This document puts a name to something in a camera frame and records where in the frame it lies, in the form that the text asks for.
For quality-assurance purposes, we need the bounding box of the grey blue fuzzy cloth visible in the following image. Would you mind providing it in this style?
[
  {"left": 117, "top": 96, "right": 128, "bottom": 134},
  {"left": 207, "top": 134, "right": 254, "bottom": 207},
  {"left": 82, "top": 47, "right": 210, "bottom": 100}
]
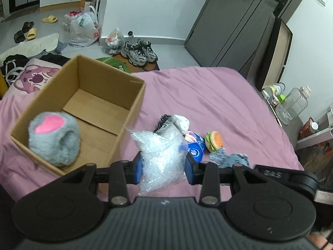
[{"left": 209, "top": 148, "right": 250, "bottom": 168}]

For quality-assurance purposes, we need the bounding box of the white jar with lid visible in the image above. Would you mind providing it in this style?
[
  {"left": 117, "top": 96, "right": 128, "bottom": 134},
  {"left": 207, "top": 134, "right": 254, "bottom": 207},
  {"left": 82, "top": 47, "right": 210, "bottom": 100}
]
[{"left": 261, "top": 82, "right": 286, "bottom": 100}]

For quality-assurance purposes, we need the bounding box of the pink bed sheet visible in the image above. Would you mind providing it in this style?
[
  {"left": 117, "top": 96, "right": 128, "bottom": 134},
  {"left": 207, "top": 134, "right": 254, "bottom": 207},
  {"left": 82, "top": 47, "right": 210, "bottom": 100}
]
[{"left": 1, "top": 67, "right": 302, "bottom": 200}]

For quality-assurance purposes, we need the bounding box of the pink bear cushion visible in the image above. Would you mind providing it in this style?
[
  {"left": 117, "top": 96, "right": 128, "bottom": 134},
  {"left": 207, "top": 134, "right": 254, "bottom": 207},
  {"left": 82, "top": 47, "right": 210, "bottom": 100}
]
[{"left": 4, "top": 58, "right": 61, "bottom": 97}]

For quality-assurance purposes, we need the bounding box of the small clear plastic bag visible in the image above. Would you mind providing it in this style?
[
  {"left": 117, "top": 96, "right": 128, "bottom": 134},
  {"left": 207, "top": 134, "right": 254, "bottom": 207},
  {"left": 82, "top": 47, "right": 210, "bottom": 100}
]
[{"left": 103, "top": 28, "right": 125, "bottom": 56}]

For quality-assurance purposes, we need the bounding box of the yellow slipper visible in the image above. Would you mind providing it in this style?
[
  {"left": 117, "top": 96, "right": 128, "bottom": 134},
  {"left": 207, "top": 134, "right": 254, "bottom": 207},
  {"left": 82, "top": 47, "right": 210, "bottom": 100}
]
[
  {"left": 42, "top": 15, "right": 58, "bottom": 24},
  {"left": 26, "top": 28, "right": 37, "bottom": 41}
]

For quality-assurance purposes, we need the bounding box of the black slipper pair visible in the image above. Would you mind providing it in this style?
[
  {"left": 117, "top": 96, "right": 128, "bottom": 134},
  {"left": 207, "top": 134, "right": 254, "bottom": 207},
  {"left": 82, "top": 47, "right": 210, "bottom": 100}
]
[{"left": 14, "top": 21, "right": 34, "bottom": 44}]

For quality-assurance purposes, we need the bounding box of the grey pink plush toy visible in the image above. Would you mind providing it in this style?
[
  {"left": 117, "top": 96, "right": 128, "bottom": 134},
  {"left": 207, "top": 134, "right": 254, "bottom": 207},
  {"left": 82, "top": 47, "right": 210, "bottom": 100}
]
[{"left": 28, "top": 112, "right": 81, "bottom": 167}]

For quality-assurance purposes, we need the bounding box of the yellow slipper far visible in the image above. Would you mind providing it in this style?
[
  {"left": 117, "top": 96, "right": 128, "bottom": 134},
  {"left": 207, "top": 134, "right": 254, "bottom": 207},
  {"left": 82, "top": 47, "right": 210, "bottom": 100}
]
[{"left": 42, "top": 15, "right": 58, "bottom": 24}]

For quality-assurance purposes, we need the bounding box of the grey sneaker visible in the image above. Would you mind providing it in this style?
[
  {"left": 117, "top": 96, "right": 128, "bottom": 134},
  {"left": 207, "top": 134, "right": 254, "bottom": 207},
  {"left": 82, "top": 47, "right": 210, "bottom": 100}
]
[
  {"left": 120, "top": 41, "right": 148, "bottom": 67},
  {"left": 137, "top": 39, "right": 158, "bottom": 63}
]

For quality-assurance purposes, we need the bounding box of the black white knitted pouch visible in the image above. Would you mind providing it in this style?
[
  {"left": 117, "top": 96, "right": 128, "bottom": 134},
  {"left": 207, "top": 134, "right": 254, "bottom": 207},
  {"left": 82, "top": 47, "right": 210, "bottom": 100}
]
[{"left": 154, "top": 114, "right": 171, "bottom": 133}]

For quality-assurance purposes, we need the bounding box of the green leaf mat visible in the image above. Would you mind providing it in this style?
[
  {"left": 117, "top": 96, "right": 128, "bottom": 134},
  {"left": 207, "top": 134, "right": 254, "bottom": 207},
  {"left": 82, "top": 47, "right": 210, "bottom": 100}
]
[{"left": 97, "top": 56, "right": 131, "bottom": 73}]

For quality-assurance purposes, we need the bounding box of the white towel on floor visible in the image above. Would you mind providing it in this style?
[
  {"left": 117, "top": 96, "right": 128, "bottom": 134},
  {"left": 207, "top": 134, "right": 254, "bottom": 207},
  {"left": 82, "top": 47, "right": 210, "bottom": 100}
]
[{"left": 0, "top": 33, "right": 59, "bottom": 66}]

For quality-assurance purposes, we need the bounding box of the clear bubble plastic bag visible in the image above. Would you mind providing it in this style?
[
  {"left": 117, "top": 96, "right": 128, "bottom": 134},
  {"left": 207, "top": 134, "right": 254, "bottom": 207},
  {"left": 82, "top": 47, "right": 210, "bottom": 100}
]
[{"left": 126, "top": 122, "right": 186, "bottom": 196}]

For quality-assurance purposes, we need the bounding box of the leaning wooden board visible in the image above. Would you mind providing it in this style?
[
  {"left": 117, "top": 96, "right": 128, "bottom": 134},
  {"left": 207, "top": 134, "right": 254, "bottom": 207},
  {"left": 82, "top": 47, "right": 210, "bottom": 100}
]
[{"left": 255, "top": 18, "right": 293, "bottom": 90}]

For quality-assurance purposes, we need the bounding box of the dark grey wardrobe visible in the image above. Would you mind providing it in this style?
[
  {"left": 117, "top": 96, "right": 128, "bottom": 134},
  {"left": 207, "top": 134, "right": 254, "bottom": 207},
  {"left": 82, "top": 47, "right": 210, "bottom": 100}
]
[{"left": 185, "top": 0, "right": 302, "bottom": 76}]

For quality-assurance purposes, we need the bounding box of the grey sneaker right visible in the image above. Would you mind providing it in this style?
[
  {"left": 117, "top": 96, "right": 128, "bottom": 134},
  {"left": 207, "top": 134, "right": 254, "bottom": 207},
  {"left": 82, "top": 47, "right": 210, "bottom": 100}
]
[{"left": 137, "top": 39, "right": 158, "bottom": 63}]

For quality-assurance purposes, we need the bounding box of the white crumpled cloth ball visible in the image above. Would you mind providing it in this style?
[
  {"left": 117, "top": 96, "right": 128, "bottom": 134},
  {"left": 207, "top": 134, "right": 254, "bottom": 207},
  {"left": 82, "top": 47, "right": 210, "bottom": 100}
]
[{"left": 167, "top": 115, "right": 190, "bottom": 135}]

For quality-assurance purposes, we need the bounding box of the large white plastic bag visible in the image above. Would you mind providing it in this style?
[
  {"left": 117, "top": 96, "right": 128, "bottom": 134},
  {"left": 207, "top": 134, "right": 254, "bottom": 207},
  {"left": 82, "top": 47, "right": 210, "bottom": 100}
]
[{"left": 62, "top": 5, "right": 100, "bottom": 48}]

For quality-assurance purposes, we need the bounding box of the plush hamburger toy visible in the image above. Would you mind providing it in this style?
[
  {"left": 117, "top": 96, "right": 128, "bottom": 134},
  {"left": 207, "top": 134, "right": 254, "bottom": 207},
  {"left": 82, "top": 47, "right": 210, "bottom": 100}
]
[{"left": 205, "top": 131, "right": 224, "bottom": 152}]

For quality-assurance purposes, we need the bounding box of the person's right hand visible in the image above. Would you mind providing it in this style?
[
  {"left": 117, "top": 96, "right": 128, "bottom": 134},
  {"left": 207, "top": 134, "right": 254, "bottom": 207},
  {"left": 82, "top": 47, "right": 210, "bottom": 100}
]
[{"left": 307, "top": 229, "right": 333, "bottom": 250}]

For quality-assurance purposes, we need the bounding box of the grey sneaker left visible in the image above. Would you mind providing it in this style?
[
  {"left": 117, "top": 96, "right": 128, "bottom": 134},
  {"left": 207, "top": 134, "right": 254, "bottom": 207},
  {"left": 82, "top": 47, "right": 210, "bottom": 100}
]
[{"left": 120, "top": 41, "right": 148, "bottom": 67}]

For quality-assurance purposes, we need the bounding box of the brown cardboard box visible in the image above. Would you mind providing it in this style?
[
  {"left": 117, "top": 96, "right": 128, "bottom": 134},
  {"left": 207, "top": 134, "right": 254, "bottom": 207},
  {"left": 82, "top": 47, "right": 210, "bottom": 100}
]
[{"left": 11, "top": 55, "right": 146, "bottom": 175}]

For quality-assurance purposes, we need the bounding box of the yellow slipper near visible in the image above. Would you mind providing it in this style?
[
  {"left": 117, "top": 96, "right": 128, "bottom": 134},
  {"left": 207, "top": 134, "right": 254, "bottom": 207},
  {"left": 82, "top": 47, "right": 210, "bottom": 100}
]
[{"left": 26, "top": 28, "right": 37, "bottom": 41}]

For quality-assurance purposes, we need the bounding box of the clear plastic water jug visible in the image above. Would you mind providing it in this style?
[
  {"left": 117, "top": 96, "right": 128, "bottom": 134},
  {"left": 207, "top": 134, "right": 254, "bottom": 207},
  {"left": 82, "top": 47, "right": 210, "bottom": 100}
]
[{"left": 275, "top": 86, "right": 311, "bottom": 125}]

